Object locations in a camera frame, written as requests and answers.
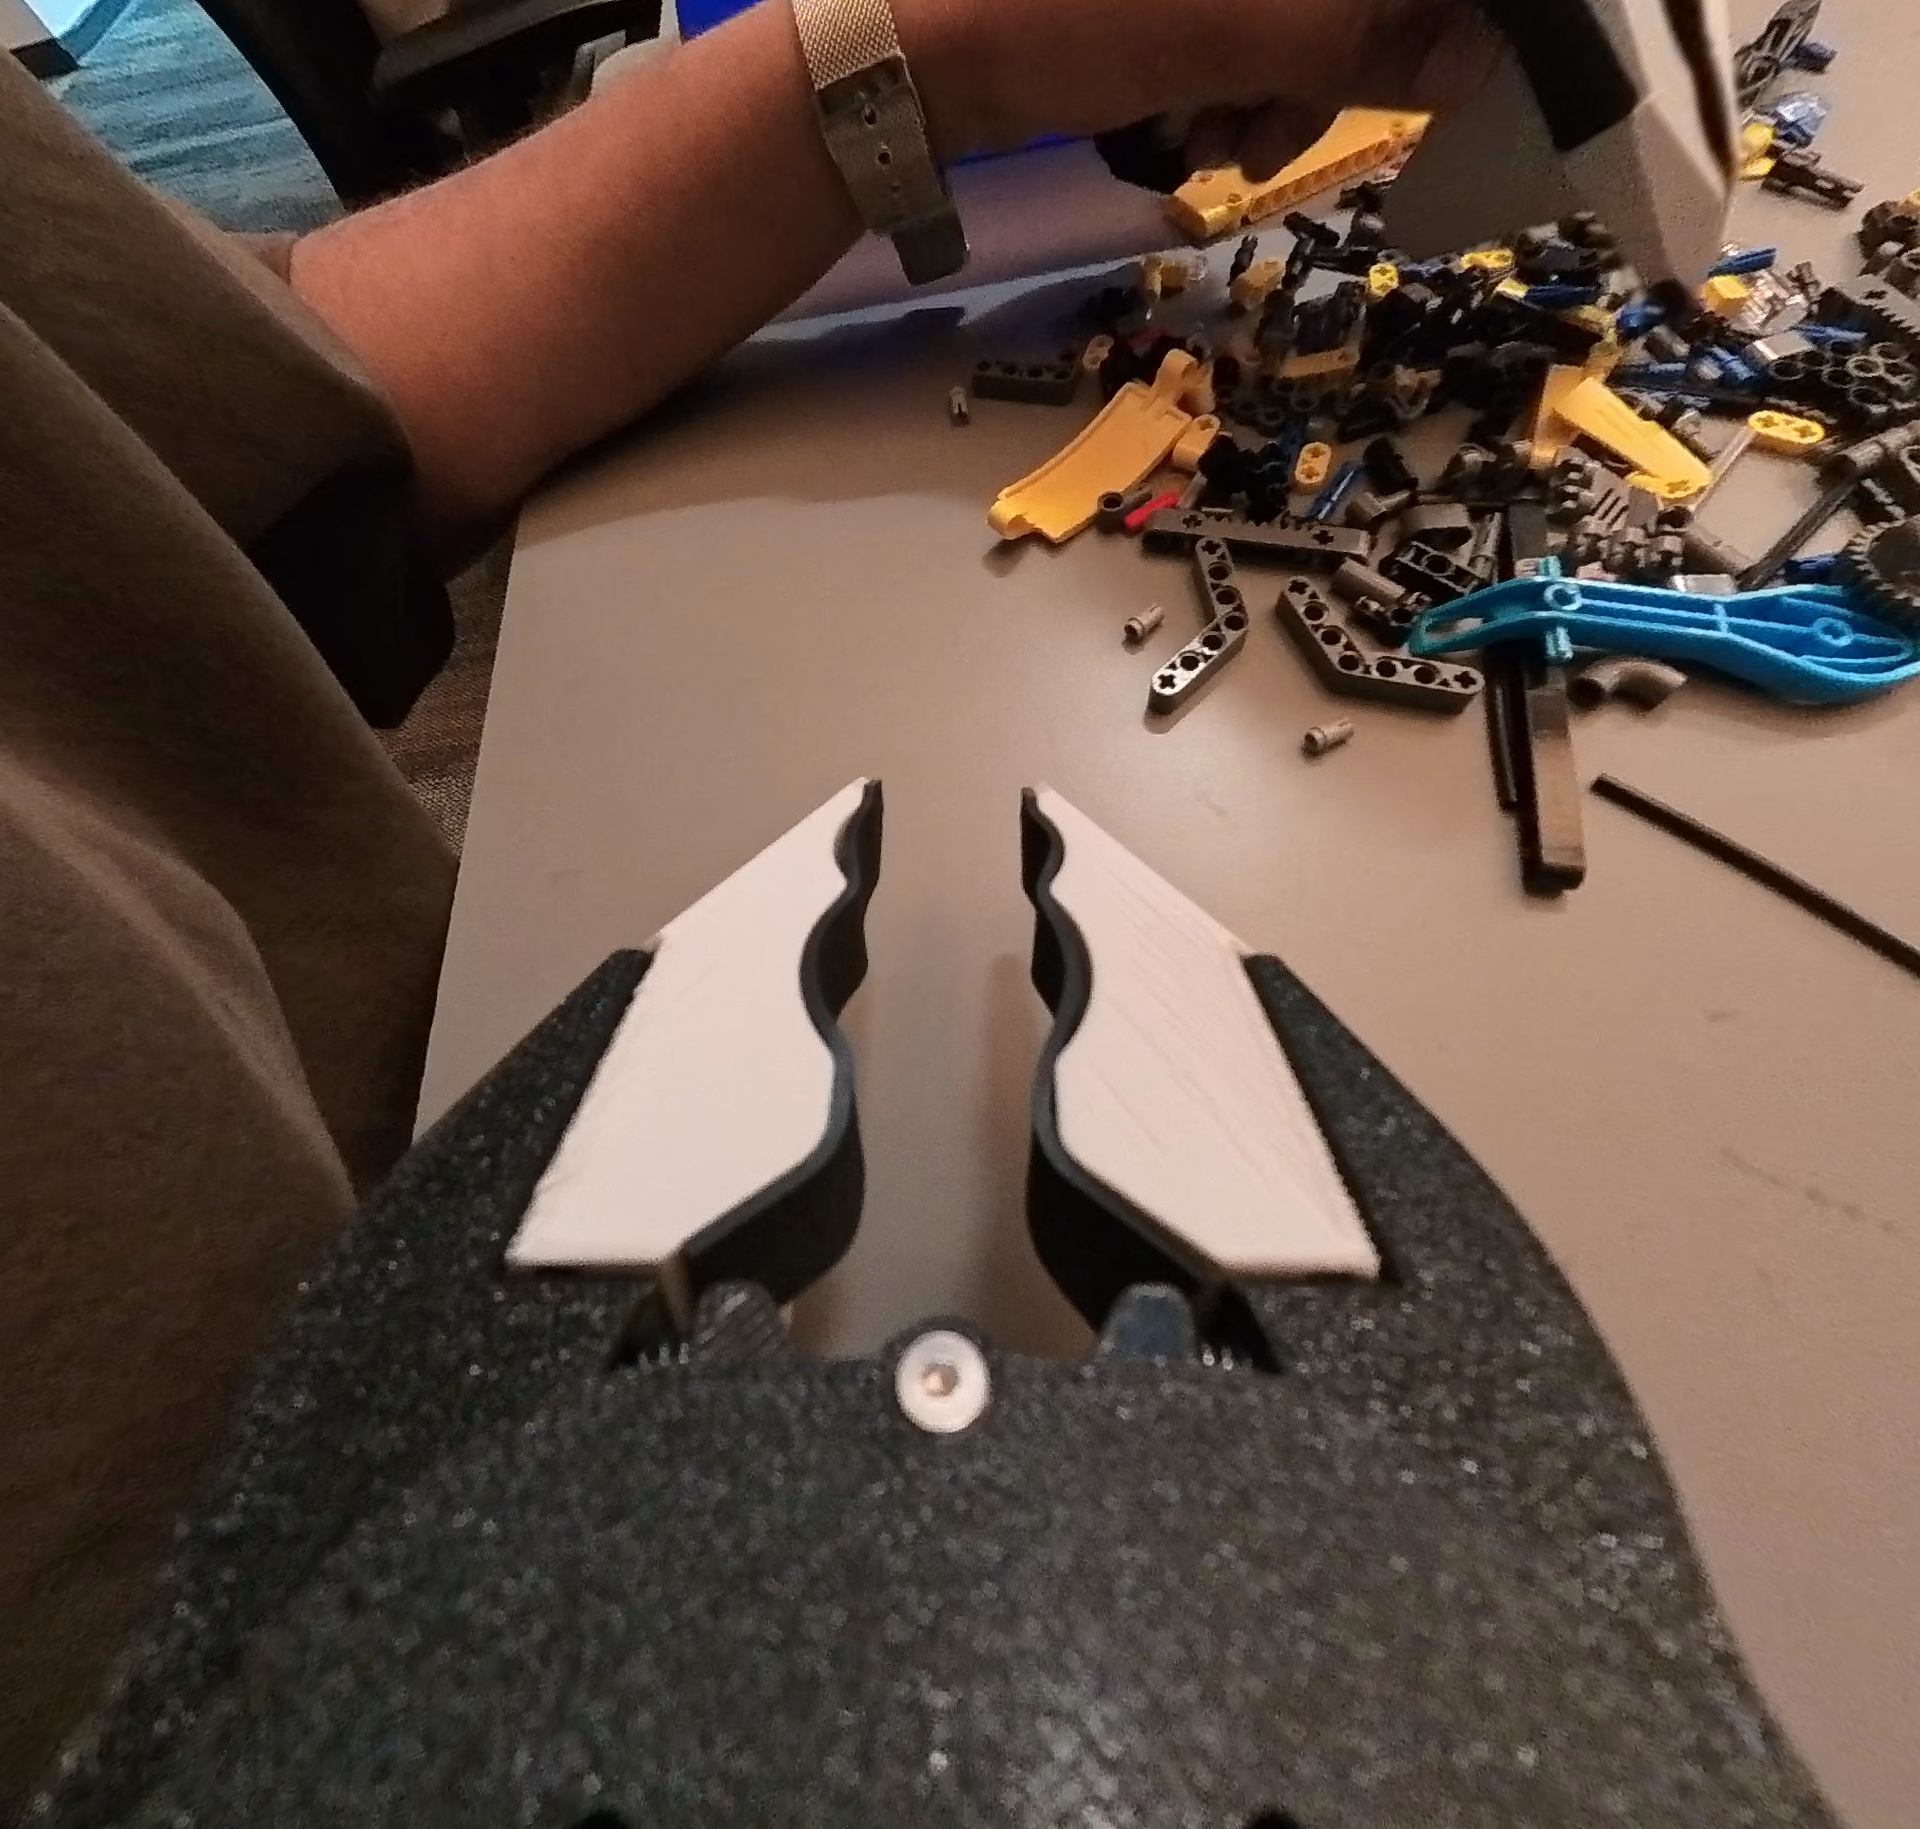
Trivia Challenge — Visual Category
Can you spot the person's left forearm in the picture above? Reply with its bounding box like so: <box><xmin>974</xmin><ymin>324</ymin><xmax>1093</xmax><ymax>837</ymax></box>
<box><xmin>285</xmin><ymin>0</ymin><xmax>879</xmax><ymax>548</ymax></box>

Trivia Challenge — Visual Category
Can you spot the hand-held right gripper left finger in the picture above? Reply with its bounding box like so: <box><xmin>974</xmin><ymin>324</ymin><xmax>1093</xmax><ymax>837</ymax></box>
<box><xmin>507</xmin><ymin>776</ymin><xmax>887</xmax><ymax>1338</ymax></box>

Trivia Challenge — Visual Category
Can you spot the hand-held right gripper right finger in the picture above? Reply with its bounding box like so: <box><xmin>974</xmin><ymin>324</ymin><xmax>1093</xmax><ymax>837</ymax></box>
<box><xmin>1020</xmin><ymin>783</ymin><xmax>1385</xmax><ymax>1338</ymax></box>

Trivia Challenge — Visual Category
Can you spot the pile of toy brick pieces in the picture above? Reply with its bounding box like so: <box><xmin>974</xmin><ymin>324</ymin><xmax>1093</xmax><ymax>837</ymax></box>
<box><xmin>960</xmin><ymin>0</ymin><xmax>1920</xmax><ymax>617</ymax></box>

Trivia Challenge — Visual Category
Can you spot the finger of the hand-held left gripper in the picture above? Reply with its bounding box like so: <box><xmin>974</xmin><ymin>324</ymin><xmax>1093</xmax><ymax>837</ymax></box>
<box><xmin>1559</xmin><ymin>0</ymin><xmax>1749</xmax><ymax>294</ymax></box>

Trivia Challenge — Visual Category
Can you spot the grey angled toy beam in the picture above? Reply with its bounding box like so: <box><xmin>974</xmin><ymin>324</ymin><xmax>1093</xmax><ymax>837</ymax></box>
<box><xmin>1146</xmin><ymin>536</ymin><xmax>1241</xmax><ymax>719</ymax></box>
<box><xmin>1274</xmin><ymin>578</ymin><xmax>1486</xmax><ymax>718</ymax></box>

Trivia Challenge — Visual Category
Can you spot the yellow curved toy panel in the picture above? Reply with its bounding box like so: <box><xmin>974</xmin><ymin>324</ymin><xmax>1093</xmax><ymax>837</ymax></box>
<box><xmin>987</xmin><ymin>348</ymin><xmax>1224</xmax><ymax>541</ymax></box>

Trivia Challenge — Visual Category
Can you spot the person's left hand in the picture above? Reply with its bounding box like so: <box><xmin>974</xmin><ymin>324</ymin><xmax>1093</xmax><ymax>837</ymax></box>
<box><xmin>886</xmin><ymin>0</ymin><xmax>1509</xmax><ymax>196</ymax></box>

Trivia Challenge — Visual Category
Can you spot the thin black toy rod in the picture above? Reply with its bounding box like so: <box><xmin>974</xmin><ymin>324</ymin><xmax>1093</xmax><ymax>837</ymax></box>
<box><xmin>1590</xmin><ymin>775</ymin><xmax>1920</xmax><ymax>980</ymax></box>

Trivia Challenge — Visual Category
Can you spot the large yellow toy beam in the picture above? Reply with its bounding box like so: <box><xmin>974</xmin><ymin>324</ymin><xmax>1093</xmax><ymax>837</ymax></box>
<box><xmin>1162</xmin><ymin>104</ymin><xmax>1435</xmax><ymax>244</ymax></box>

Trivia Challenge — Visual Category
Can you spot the mesh band wristwatch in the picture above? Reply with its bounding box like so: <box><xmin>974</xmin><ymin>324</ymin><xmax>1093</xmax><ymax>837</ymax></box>
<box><xmin>780</xmin><ymin>0</ymin><xmax>974</xmax><ymax>287</ymax></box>

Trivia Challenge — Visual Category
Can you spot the long black toy beam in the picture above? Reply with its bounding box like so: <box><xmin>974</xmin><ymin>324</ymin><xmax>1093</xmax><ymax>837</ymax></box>
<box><xmin>1500</xmin><ymin>510</ymin><xmax>1592</xmax><ymax>897</ymax></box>

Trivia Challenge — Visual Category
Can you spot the black office chair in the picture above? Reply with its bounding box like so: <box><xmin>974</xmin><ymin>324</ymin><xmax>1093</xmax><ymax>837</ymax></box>
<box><xmin>112</xmin><ymin>0</ymin><xmax>677</xmax><ymax>205</ymax></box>

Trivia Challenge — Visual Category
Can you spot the turquoise plastic toy tool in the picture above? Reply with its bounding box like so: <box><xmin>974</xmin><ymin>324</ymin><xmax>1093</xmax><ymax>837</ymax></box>
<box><xmin>1407</xmin><ymin>559</ymin><xmax>1920</xmax><ymax>711</ymax></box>

